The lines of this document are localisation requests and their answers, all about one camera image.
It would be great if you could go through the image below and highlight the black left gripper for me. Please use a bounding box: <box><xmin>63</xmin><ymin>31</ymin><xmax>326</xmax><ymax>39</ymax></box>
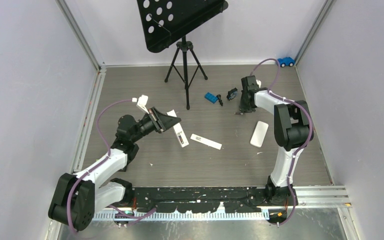
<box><xmin>131</xmin><ymin>107</ymin><xmax>180</xmax><ymax>143</ymax></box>

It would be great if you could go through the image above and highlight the white remote control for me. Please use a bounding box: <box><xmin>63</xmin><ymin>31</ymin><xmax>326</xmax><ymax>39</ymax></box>
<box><xmin>172</xmin><ymin>123</ymin><xmax>189</xmax><ymax>148</ymax></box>

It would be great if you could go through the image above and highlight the white rectangular box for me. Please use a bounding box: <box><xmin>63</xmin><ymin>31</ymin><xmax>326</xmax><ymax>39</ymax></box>
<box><xmin>190</xmin><ymin>134</ymin><xmax>222</xmax><ymax>150</ymax></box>

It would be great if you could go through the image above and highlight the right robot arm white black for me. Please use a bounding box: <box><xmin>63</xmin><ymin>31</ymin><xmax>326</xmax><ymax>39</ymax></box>
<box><xmin>239</xmin><ymin>75</ymin><xmax>314</xmax><ymax>205</ymax></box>

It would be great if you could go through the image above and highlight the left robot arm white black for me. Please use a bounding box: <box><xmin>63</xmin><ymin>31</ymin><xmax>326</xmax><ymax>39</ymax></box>
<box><xmin>48</xmin><ymin>107</ymin><xmax>182</xmax><ymax>231</ymax></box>

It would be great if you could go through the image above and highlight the small black blue box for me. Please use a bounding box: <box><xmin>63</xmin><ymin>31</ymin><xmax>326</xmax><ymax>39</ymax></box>
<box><xmin>226</xmin><ymin>87</ymin><xmax>238</xmax><ymax>101</ymax></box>

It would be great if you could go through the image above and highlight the black screw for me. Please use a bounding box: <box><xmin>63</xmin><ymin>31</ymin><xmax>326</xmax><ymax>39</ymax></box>
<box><xmin>216</xmin><ymin>94</ymin><xmax>224</xmax><ymax>106</ymax></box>

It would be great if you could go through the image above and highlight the blue toy brick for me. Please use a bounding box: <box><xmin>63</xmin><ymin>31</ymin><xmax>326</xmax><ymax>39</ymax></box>
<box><xmin>204</xmin><ymin>92</ymin><xmax>219</xmax><ymax>104</ymax></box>

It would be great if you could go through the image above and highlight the blue toy car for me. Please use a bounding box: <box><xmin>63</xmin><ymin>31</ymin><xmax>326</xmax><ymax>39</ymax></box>
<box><xmin>277</xmin><ymin>56</ymin><xmax>295</xmax><ymax>68</ymax></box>

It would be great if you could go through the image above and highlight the black music stand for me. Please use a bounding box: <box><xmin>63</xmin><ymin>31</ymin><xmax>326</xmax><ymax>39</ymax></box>
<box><xmin>136</xmin><ymin>0</ymin><xmax>229</xmax><ymax>110</ymax></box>

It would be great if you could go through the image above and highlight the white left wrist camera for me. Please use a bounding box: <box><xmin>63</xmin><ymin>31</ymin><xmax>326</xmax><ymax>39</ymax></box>
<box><xmin>131</xmin><ymin>94</ymin><xmax>149</xmax><ymax>114</ymax></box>

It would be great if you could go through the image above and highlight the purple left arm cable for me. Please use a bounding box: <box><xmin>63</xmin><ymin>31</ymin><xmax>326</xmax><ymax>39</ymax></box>
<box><xmin>66</xmin><ymin>98</ymin><xmax>158</xmax><ymax>233</ymax></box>

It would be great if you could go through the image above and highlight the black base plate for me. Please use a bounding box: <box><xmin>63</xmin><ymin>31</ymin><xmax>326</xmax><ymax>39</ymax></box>
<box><xmin>100</xmin><ymin>186</ymin><xmax>299</xmax><ymax>215</ymax></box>

